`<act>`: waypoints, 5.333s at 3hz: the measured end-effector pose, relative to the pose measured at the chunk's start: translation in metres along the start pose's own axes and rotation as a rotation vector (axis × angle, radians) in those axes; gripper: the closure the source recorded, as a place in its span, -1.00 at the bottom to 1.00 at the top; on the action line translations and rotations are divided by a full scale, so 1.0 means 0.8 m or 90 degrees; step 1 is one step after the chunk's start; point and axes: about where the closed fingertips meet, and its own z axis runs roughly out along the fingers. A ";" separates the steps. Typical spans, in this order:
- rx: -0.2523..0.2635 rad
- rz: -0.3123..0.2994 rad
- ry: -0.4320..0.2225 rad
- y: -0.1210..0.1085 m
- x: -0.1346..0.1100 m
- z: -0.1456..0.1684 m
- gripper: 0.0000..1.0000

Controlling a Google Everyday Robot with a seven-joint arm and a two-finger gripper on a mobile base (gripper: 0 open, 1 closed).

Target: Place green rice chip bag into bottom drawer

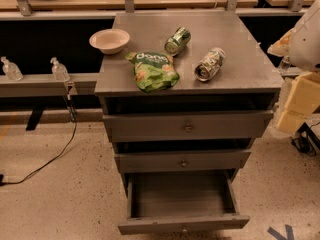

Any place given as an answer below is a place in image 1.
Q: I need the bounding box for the green rice chip bag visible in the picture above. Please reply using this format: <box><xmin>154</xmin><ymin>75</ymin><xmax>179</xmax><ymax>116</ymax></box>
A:
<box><xmin>125</xmin><ymin>52</ymin><xmax>179</xmax><ymax>93</ymax></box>

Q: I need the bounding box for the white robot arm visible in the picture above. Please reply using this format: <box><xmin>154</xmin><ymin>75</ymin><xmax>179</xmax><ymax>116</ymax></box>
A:
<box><xmin>267</xmin><ymin>0</ymin><xmax>320</xmax><ymax>72</ymax></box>

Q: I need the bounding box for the grey drawer cabinet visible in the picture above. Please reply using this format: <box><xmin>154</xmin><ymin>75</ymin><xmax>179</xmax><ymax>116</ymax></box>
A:
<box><xmin>94</xmin><ymin>10</ymin><xmax>285</xmax><ymax>236</ymax></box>

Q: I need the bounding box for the grey middle drawer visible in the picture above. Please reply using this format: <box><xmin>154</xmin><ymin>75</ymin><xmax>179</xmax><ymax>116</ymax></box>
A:
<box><xmin>114</xmin><ymin>149</ymin><xmax>251</xmax><ymax>173</ymax></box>

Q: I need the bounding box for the grey bottom drawer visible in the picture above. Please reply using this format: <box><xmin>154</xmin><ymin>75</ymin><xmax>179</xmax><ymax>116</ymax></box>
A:
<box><xmin>118</xmin><ymin>170</ymin><xmax>250</xmax><ymax>235</ymax></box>

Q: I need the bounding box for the white green soda can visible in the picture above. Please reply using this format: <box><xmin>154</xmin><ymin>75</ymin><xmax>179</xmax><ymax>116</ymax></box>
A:
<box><xmin>194</xmin><ymin>47</ymin><xmax>226</xmax><ymax>82</ymax></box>

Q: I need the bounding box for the white ceramic bowl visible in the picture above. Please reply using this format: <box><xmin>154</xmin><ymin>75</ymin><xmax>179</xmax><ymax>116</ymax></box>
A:
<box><xmin>89</xmin><ymin>29</ymin><xmax>130</xmax><ymax>55</ymax></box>

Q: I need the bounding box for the clear pump bottle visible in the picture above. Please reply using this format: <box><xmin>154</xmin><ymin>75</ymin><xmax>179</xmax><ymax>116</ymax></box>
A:
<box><xmin>50</xmin><ymin>57</ymin><xmax>70</xmax><ymax>82</ymax></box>

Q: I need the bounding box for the clear water bottle right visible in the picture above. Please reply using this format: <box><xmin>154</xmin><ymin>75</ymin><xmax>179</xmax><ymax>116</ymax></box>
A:
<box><xmin>278</xmin><ymin>56</ymin><xmax>291</xmax><ymax>74</ymax></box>

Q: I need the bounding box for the clear bottle far left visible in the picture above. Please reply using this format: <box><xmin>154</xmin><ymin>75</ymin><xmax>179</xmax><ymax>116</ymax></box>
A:
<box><xmin>1</xmin><ymin>56</ymin><xmax>23</xmax><ymax>81</ymax></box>

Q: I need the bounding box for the black floor cable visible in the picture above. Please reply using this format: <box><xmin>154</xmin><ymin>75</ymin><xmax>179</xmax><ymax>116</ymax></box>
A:
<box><xmin>0</xmin><ymin>95</ymin><xmax>78</xmax><ymax>187</ymax></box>

